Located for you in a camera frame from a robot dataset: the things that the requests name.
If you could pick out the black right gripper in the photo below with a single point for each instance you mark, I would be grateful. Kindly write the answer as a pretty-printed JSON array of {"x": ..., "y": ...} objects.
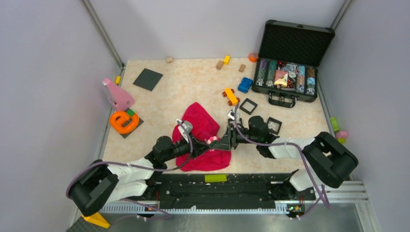
[{"x": 228, "y": 140}]

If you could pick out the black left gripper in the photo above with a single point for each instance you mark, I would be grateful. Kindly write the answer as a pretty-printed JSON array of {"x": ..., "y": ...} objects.
[{"x": 198, "y": 147}]

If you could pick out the pink flower brooch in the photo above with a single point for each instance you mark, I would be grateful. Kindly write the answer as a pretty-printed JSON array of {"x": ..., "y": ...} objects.
[{"x": 212, "y": 141}]

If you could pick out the white silver brooch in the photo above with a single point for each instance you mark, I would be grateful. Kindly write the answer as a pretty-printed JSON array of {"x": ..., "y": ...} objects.
[{"x": 272, "y": 125}]

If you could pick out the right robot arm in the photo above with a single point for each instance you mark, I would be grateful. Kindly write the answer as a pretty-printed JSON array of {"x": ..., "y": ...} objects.
[{"x": 326, "y": 160}]

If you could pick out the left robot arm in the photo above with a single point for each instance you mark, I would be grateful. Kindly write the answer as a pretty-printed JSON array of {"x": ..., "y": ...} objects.
[{"x": 103, "y": 182}]

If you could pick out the green flat brick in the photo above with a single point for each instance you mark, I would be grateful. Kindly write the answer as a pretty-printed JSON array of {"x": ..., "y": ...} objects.
[{"x": 215, "y": 178}]

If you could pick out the yellow toy car red wheels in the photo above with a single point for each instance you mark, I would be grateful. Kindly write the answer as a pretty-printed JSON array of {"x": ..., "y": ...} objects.
[{"x": 232, "y": 99}]

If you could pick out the blue toy car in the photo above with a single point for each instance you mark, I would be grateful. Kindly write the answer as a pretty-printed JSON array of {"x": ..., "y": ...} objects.
[{"x": 245, "y": 85}]

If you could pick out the playing card box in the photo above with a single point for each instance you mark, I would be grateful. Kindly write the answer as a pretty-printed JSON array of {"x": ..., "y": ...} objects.
[{"x": 281, "y": 78}]

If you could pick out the dark grey building baseplate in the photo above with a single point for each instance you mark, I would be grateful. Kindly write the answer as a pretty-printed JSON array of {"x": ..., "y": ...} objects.
[{"x": 147, "y": 79}]

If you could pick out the orange object behind case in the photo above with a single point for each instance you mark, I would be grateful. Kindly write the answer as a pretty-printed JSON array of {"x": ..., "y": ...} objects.
[{"x": 253, "y": 57}]

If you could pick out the orange plastic toy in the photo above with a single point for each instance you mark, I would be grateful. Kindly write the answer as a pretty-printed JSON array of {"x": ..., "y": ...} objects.
[{"x": 124, "y": 122}]

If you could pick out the pink plastic piece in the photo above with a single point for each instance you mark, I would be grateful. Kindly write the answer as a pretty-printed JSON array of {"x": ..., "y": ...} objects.
[{"x": 119, "y": 99}]

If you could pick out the small yellow block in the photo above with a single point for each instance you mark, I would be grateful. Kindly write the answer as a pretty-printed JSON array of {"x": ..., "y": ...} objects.
[{"x": 118, "y": 80}]

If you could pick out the black poker chip case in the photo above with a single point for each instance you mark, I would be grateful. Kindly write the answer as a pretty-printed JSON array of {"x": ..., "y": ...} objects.
[{"x": 297, "y": 49}]

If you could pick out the green pink toy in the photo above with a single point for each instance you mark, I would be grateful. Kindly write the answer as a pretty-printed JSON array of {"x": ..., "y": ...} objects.
[{"x": 340, "y": 135}]

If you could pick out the yellow wedge brick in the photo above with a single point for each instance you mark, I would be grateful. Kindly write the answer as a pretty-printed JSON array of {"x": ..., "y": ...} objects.
[{"x": 97, "y": 219}]

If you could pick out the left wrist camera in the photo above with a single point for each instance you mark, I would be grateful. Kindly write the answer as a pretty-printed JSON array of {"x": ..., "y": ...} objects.
[{"x": 184, "y": 127}]

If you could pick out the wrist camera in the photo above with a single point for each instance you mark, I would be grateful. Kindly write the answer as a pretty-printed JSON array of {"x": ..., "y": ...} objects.
[
  {"x": 233, "y": 116},
  {"x": 184, "y": 127}
]

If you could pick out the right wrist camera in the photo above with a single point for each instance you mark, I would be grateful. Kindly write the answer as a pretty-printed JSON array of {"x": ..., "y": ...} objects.
[{"x": 233, "y": 116}]

